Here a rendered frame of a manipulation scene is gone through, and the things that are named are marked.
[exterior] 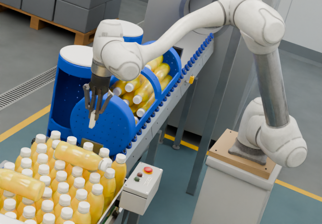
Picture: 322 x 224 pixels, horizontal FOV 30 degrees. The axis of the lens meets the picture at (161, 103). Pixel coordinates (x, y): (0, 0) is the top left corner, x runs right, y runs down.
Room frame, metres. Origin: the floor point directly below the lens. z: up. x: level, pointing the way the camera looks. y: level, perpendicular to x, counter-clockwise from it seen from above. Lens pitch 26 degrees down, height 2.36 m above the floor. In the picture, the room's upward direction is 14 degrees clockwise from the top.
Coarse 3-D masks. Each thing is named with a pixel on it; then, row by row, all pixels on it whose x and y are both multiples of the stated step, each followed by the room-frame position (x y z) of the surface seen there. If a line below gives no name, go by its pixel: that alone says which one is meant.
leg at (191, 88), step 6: (192, 84) 4.18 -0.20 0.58; (192, 90) 4.18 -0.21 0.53; (186, 96) 4.18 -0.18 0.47; (192, 96) 4.18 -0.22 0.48; (186, 102) 4.18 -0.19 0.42; (186, 108) 4.18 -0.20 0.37; (186, 114) 4.18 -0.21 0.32; (180, 120) 4.18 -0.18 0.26; (186, 120) 4.21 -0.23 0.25; (180, 126) 4.18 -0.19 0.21; (180, 132) 4.18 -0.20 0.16; (180, 138) 4.18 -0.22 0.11; (174, 144) 4.18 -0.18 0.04
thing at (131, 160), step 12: (192, 36) 4.24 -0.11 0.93; (204, 36) 4.30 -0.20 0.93; (192, 48) 3.98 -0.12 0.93; (204, 60) 3.99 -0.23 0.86; (192, 72) 3.64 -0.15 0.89; (180, 96) 3.32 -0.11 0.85; (168, 108) 3.07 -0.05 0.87; (156, 120) 2.84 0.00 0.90; (156, 132) 2.83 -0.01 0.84; (144, 144) 2.63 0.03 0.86; (132, 156) 2.45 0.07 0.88
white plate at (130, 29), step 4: (116, 20) 3.86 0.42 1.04; (120, 20) 3.88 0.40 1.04; (124, 24) 3.82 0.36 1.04; (128, 24) 3.84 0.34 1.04; (132, 24) 3.86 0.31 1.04; (124, 28) 3.74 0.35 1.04; (128, 28) 3.76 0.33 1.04; (132, 28) 3.78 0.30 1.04; (136, 28) 3.80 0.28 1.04; (140, 28) 3.82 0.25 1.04; (124, 32) 3.67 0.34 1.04; (128, 32) 3.69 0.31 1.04; (132, 32) 3.71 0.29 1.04; (136, 32) 3.73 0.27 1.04; (140, 32) 3.75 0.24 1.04; (128, 36) 3.63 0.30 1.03; (132, 36) 3.65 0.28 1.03; (136, 36) 3.68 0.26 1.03
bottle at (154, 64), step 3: (159, 57) 3.02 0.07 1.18; (162, 57) 3.05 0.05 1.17; (153, 60) 2.94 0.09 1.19; (156, 60) 2.96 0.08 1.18; (159, 60) 2.99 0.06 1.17; (162, 60) 3.05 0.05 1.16; (147, 63) 2.91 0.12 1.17; (150, 63) 2.91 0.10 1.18; (153, 63) 2.92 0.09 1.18; (156, 63) 2.94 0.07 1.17; (159, 63) 2.98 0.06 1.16; (150, 66) 2.90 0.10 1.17; (153, 66) 2.91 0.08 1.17; (156, 66) 2.93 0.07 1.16; (153, 69) 2.91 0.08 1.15
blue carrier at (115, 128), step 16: (176, 64) 3.10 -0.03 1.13; (112, 80) 2.80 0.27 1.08; (176, 80) 3.02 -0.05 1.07; (160, 96) 2.69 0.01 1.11; (80, 112) 2.29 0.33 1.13; (112, 112) 2.27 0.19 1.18; (128, 112) 2.29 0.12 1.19; (80, 128) 2.29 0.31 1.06; (96, 128) 2.28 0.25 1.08; (112, 128) 2.26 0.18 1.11; (128, 128) 2.25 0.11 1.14; (112, 144) 2.26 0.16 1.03
